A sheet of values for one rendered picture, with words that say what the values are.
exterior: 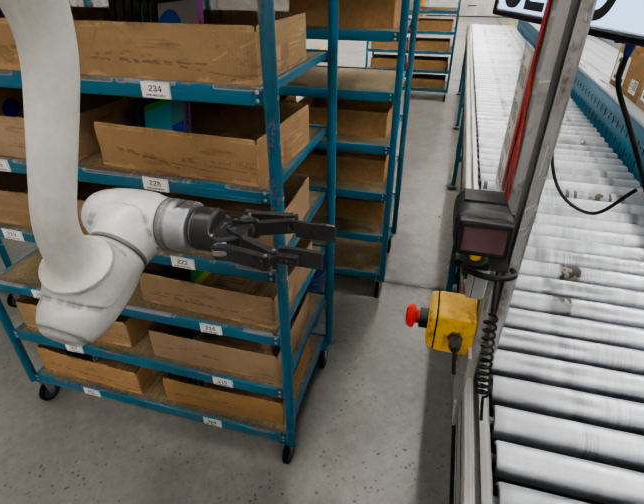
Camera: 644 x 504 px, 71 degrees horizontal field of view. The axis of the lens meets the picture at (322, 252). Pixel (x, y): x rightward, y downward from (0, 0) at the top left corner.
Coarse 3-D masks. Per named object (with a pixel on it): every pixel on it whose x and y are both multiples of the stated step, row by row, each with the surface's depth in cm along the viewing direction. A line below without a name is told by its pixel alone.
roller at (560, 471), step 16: (496, 448) 64; (512, 448) 63; (528, 448) 64; (496, 464) 63; (512, 464) 62; (528, 464) 62; (544, 464) 62; (560, 464) 61; (576, 464) 61; (592, 464) 62; (512, 480) 63; (528, 480) 62; (544, 480) 61; (560, 480) 61; (576, 480) 60; (592, 480) 60; (608, 480) 60; (624, 480) 60; (640, 480) 60; (576, 496) 61; (592, 496) 60; (608, 496) 59; (624, 496) 59; (640, 496) 59
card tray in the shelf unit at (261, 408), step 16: (304, 352) 152; (304, 368) 156; (176, 384) 140; (192, 384) 138; (208, 384) 150; (176, 400) 145; (192, 400) 142; (208, 400) 140; (224, 400) 138; (240, 400) 136; (256, 400) 134; (272, 400) 133; (256, 416) 139; (272, 416) 137
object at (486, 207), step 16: (464, 192) 56; (480, 192) 56; (496, 192) 57; (464, 208) 52; (480, 208) 52; (496, 208) 52; (464, 224) 50; (480, 224) 50; (496, 224) 49; (512, 224) 49; (464, 240) 51; (480, 240) 50; (496, 240) 50; (464, 256) 58; (480, 256) 56; (496, 256) 51
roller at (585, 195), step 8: (480, 184) 145; (488, 184) 142; (544, 192) 138; (552, 192) 137; (568, 192) 136; (576, 192) 136; (584, 192) 136; (592, 192) 136; (600, 200) 134; (608, 200) 134; (624, 200) 133; (632, 200) 132; (640, 200) 132
